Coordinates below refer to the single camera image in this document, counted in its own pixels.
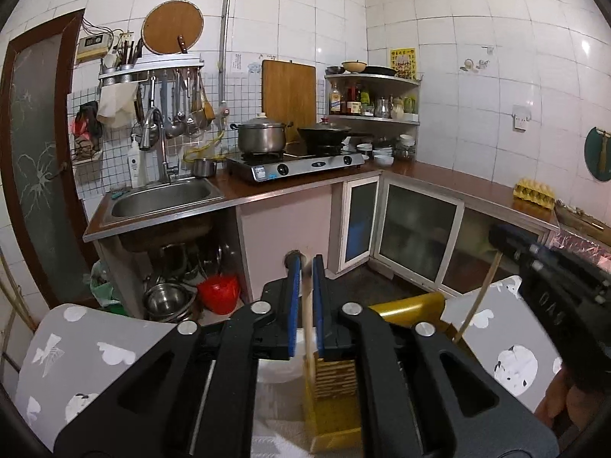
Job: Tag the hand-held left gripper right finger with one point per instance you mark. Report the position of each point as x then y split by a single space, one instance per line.
319 315

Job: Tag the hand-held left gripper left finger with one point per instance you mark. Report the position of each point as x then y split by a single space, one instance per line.
295 310

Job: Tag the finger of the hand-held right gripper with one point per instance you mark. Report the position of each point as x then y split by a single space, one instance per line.
513 245

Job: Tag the yellow slotted utensil holder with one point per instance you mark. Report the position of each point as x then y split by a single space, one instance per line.
334 410

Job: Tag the person's right hand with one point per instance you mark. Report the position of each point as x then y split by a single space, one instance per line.
568 405

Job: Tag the pink foil sheet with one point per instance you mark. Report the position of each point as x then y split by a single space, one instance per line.
577 245

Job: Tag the yellow egg carton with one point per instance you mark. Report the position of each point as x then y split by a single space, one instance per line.
534 192

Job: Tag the red plastic container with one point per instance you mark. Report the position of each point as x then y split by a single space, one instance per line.
218 293

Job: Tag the wide glass cabinet door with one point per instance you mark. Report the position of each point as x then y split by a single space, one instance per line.
415 233

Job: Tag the narrow glass cabinet door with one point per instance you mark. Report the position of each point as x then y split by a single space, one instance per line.
360 224

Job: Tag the stack of steel bowls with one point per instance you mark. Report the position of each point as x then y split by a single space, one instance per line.
168 299

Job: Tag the steel gas stove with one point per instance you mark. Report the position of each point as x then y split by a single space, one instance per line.
296 167

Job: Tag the stack of white bowls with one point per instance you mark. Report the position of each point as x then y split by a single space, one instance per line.
382 155

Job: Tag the small steel pot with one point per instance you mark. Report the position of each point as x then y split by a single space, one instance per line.
204 168

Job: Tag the steel sink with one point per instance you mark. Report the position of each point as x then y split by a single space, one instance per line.
162 200

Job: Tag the steel pot with lid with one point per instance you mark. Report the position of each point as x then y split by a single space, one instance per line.
261 136

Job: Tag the black wok with lid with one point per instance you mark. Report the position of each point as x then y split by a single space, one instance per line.
324 134

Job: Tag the green plastic bag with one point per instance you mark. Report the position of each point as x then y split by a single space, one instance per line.
105 288

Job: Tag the row of sauce bottles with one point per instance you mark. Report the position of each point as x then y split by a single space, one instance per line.
367 102

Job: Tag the grey printed tablecloth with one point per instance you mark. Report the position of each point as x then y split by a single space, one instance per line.
95 358

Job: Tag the metal corner shelf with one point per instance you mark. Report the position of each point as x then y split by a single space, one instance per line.
382 81

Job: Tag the rectangular wooden cutting board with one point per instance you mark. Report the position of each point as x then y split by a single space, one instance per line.
289 95

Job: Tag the white soap bottle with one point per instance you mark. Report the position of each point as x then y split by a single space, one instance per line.
136 164

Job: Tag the black pan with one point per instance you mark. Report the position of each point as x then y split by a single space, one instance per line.
381 70

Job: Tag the wooden spatula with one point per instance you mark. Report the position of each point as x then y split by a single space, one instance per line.
208 105

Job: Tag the steel ladle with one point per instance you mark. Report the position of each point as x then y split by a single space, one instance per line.
174 119

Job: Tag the beige bowl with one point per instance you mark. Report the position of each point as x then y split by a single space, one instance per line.
354 67

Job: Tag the white hanging cloth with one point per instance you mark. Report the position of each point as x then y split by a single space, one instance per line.
114 105

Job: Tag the wooden framed glass door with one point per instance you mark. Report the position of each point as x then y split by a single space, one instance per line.
38 152

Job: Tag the round wooden cutting board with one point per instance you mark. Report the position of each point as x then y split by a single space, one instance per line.
172 26

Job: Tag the beige electric box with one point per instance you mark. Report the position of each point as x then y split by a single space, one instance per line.
93 47

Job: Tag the green round wall hanger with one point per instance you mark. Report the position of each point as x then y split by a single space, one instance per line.
594 152

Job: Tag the yellow wall poster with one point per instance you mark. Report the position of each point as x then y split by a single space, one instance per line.
404 63

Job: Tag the metal wall rack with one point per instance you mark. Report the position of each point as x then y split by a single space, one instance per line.
152 67

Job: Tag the grey wall pipe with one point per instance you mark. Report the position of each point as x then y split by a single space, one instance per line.
224 33

